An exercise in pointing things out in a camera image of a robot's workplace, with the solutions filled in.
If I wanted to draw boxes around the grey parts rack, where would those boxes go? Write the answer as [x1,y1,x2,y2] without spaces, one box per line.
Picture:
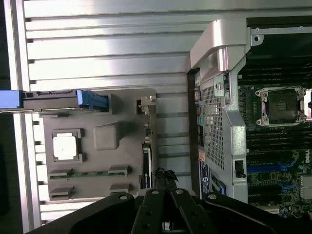
[39,88,158,202]

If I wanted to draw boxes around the green RAM stick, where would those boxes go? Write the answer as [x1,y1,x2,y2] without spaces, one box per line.
[50,170,130,178]

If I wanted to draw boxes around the green motherboard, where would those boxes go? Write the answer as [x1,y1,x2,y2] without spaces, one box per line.
[237,73,312,216]

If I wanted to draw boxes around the blue expansion slot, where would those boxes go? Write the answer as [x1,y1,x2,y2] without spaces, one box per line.
[247,162,288,173]

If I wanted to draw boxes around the open black PC case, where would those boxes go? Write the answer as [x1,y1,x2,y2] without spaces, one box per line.
[186,18,312,213]

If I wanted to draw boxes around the silver CPU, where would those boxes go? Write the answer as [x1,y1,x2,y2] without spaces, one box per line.
[52,133,78,161]

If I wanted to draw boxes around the CPU socket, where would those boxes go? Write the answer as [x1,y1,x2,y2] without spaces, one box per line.
[254,86,308,127]

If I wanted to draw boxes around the metal socket cover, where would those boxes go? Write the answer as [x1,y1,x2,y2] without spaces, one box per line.
[302,89,312,122]

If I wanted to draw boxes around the hard disk in blue carrier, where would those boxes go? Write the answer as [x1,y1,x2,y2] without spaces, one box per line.
[0,89,109,115]

